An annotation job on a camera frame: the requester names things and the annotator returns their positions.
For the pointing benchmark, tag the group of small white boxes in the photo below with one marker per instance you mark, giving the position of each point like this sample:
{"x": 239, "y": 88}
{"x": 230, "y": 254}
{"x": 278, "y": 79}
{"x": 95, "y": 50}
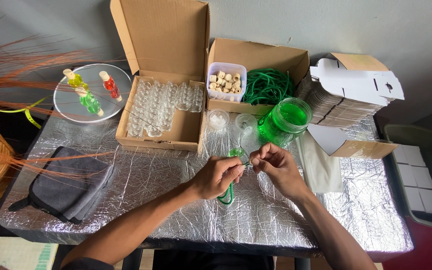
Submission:
{"x": 420, "y": 180}

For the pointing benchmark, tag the yellow measuring tape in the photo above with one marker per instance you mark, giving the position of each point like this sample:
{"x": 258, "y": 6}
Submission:
{"x": 28, "y": 114}

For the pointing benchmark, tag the glass jar of green liquid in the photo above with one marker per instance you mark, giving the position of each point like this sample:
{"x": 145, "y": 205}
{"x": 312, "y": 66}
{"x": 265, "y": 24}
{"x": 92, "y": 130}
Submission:
{"x": 283, "y": 122}

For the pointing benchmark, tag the stack of flat white cartons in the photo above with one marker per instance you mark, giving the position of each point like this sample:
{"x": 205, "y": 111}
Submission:
{"x": 343, "y": 101}

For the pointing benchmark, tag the red liquid bottle wooden cap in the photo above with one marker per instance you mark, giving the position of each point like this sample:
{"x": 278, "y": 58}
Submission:
{"x": 110, "y": 85}

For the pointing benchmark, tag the person's left hand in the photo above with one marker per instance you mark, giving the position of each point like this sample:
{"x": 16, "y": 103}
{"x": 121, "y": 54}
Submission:
{"x": 210, "y": 180}

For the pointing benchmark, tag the small cup of white stoppers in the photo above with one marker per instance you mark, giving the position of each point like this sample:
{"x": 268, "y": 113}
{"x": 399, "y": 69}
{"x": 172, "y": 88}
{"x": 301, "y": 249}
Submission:
{"x": 218, "y": 120}

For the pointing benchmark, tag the clear plastic tub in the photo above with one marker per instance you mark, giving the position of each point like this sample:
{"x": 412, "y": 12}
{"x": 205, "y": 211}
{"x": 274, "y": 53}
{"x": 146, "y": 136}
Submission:
{"x": 234, "y": 67}

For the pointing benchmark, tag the low open cardboard box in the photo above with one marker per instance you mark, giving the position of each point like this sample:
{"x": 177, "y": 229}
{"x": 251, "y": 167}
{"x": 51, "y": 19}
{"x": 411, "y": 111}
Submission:
{"x": 261, "y": 54}

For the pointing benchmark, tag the open cardboard box tall lid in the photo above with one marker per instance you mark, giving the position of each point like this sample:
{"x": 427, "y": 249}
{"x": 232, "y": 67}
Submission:
{"x": 163, "y": 37}

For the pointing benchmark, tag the single unfolded white carton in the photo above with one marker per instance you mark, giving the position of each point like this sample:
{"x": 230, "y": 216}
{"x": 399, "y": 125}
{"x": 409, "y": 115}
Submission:
{"x": 328, "y": 140}

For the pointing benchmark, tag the small bottle with green liquid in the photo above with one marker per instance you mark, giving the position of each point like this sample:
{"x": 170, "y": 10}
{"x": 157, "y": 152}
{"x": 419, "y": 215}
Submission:
{"x": 236, "y": 152}

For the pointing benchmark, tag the person's right hand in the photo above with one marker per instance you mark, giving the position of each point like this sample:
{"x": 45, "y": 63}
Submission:
{"x": 281, "y": 170}

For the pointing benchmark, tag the person's black sleeve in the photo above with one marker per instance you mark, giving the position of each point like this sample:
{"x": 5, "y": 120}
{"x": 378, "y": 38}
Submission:
{"x": 88, "y": 264}

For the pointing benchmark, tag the heap of wooden bottle caps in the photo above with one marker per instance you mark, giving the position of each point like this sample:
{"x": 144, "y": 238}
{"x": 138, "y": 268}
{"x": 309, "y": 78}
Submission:
{"x": 224, "y": 82}

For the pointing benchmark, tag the green liquid bottle wooden cap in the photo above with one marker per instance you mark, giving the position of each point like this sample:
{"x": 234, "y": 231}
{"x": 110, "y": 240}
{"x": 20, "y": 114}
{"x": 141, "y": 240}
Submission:
{"x": 87, "y": 100}

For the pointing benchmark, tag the white plastic bag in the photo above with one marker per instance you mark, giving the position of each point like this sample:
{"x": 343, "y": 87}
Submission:
{"x": 319, "y": 168}

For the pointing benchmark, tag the yellow liquid bottle wooden cap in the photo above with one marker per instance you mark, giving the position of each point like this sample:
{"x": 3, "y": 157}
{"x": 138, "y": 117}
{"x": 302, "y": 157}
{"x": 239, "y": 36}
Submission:
{"x": 75, "y": 80}

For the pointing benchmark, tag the grey folded cloth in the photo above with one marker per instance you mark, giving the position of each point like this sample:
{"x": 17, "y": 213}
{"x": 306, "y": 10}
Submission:
{"x": 69, "y": 183}

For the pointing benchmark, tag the bundle of dried brown reeds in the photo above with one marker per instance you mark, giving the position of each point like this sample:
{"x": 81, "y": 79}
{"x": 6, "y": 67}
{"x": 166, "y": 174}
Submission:
{"x": 9, "y": 63}

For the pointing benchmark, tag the silver foil table cover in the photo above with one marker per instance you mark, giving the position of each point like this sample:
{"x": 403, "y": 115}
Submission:
{"x": 163, "y": 202}

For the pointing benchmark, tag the round mirror tray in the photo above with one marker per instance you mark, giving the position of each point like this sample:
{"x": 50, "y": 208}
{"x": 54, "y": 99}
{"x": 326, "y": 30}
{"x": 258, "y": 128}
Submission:
{"x": 69, "y": 108}

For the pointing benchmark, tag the group of empty glass bottles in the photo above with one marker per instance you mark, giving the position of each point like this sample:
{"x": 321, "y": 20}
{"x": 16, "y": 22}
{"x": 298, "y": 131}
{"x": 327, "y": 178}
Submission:
{"x": 156, "y": 108}

